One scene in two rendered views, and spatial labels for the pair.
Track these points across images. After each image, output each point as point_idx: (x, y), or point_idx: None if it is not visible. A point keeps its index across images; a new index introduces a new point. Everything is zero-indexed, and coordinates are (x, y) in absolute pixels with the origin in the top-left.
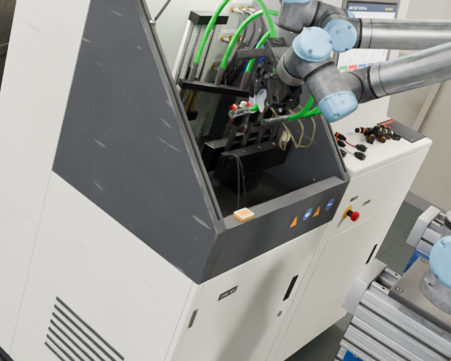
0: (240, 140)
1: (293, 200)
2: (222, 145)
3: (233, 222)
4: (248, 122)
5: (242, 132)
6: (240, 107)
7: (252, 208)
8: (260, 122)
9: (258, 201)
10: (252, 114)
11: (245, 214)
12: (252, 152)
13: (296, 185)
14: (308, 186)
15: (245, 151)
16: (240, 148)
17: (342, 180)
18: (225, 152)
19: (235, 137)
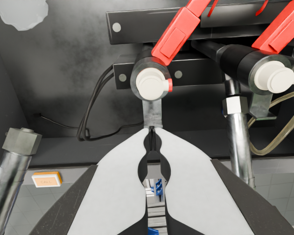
0: (223, 28)
1: (158, 176)
2: (146, 35)
3: (25, 180)
4: (220, 57)
5: (243, 16)
6: (131, 88)
7: (76, 170)
8: (224, 100)
9: (197, 87)
10: (228, 67)
11: (45, 184)
12: (196, 82)
13: (292, 86)
14: (223, 163)
15: (183, 75)
16: (180, 62)
17: None
18: (123, 66)
19: (203, 27)
